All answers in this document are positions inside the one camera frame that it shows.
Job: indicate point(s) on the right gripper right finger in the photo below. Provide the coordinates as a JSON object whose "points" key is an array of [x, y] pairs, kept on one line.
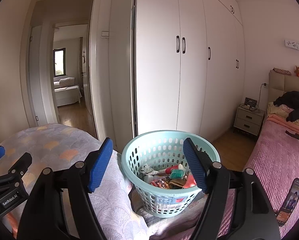
{"points": [[237, 205]]}

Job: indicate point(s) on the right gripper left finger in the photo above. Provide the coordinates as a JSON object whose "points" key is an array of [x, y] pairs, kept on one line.
{"points": [[43, 216]]}

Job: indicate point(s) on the white dotted tissue pack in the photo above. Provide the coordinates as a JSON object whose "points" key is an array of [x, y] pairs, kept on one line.
{"points": [[147, 170]]}

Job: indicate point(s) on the pink tissue pack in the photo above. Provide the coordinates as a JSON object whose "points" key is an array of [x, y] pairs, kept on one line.
{"points": [[190, 182]]}

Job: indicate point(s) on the smartphone on bed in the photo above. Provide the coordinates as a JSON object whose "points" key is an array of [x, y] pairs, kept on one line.
{"points": [[289, 203]]}

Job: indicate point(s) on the pink bed cover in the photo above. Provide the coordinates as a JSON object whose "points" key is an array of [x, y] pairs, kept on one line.
{"points": [[275, 160]]}

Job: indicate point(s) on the green wrapper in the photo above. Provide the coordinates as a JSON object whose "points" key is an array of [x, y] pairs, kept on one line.
{"points": [[177, 174]]}

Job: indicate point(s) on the black remote on bed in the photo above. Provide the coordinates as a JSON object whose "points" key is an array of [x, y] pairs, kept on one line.
{"points": [[293, 135]]}

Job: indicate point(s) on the colourful snack packet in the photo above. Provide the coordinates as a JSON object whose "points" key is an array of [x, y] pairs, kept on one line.
{"points": [[164, 183]]}

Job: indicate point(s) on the far room bed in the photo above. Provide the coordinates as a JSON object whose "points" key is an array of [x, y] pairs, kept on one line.
{"points": [[67, 92]]}

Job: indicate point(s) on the white nightstand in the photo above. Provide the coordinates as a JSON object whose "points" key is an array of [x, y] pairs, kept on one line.
{"points": [[249, 121]]}

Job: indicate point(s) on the mint green laundry basket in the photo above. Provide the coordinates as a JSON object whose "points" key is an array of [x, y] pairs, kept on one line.
{"points": [[155, 163]]}

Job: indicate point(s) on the clock on nightstand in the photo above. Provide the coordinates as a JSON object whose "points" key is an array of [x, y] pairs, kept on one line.
{"points": [[250, 103]]}

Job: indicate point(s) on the black clothing on bed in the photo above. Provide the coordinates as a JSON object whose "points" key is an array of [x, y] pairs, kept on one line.
{"points": [[290, 99]]}

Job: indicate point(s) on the beige headboard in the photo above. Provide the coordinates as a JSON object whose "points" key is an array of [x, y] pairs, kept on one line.
{"points": [[280, 84]]}

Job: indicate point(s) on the white wardrobe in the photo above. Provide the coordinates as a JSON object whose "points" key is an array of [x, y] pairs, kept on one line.
{"points": [[189, 65]]}

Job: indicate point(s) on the wall light switch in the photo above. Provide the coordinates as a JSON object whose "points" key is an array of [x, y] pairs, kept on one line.
{"points": [[105, 34]]}

